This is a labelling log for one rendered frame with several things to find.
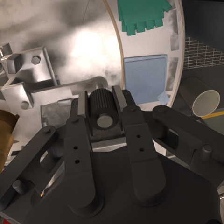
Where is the green glove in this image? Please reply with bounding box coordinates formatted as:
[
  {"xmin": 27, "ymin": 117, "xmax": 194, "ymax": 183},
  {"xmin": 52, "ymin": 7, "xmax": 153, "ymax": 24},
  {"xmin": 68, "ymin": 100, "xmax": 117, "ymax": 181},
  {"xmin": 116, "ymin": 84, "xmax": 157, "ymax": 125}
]
[{"xmin": 117, "ymin": 0, "xmax": 173, "ymax": 37}]

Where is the black knurled knob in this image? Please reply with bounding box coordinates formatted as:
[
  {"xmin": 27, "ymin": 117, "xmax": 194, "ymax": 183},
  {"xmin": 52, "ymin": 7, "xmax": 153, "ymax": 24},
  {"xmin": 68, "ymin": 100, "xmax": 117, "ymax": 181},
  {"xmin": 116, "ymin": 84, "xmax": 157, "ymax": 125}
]
[{"xmin": 88, "ymin": 88, "xmax": 120, "ymax": 132}]

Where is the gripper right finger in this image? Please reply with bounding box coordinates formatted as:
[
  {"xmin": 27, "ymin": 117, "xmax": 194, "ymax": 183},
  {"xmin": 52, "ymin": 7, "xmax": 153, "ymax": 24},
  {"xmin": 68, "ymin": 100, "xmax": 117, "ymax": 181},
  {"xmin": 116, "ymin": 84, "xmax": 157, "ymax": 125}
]
[{"xmin": 111, "ymin": 85, "xmax": 224, "ymax": 208}]

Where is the red block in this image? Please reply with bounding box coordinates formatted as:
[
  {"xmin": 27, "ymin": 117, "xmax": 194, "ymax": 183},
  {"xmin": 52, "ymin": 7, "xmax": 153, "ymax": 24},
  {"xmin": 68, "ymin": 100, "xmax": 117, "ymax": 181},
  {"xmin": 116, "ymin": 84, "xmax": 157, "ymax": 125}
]
[{"xmin": 0, "ymin": 212, "xmax": 11, "ymax": 224}]

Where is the grey floor grate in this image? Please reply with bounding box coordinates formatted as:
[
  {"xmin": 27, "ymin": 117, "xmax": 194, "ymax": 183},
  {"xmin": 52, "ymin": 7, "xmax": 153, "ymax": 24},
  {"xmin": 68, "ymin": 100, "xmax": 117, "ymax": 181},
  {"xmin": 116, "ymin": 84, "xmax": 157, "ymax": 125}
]
[{"xmin": 183, "ymin": 36, "xmax": 224, "ymax": 69}]

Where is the grey cylinder drum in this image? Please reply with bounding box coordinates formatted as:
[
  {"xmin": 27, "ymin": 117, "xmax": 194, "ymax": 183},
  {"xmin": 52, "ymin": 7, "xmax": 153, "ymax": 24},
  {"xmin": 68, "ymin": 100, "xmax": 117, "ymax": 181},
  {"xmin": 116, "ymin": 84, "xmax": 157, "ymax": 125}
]
[{"xmin": 178, "ymin": 77, "xmax": 221, "ymax": 118}]

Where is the small light blue paper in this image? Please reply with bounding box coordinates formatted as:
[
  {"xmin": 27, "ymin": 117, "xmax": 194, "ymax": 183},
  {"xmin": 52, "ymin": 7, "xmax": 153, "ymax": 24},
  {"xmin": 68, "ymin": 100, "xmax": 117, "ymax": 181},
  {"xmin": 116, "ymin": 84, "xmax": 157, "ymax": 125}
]
[{"xmin": 156, "ymin": 91, "xmax": 171, "ymax": 106}]

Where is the brass relief valve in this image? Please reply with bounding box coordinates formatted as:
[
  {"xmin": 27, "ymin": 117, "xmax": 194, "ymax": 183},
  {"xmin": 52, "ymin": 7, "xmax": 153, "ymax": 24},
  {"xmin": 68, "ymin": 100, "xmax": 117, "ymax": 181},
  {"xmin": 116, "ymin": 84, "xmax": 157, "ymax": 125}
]
[{"xmin": 0, "ymin": 110, "xmax": 20, "ymax": 175}]

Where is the grey steel bolted bracket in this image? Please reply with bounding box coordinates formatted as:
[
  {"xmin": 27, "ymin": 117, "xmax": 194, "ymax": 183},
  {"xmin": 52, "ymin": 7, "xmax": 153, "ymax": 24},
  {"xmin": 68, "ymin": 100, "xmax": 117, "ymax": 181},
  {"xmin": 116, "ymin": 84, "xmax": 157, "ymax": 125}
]
[{"xmin": 0, "ymin": 42, "xmax": 61, "ymax": 110}]

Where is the blue cloth pad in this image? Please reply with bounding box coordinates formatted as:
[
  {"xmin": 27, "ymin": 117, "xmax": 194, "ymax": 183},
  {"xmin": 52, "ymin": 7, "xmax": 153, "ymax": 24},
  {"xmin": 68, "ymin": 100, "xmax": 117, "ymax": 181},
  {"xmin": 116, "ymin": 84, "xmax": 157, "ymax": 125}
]
[{"xmin": 123, "ymin": 55, "xmax": 168, "ymax": 105}]

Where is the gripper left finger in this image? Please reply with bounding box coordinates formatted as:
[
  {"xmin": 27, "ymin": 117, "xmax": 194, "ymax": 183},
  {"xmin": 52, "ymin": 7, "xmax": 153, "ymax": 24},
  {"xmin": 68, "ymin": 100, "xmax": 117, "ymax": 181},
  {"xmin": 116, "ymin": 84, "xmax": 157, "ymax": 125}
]
[{"xmin": 0, "ymin": 90, "xmax": 105, "ymax": 219}]

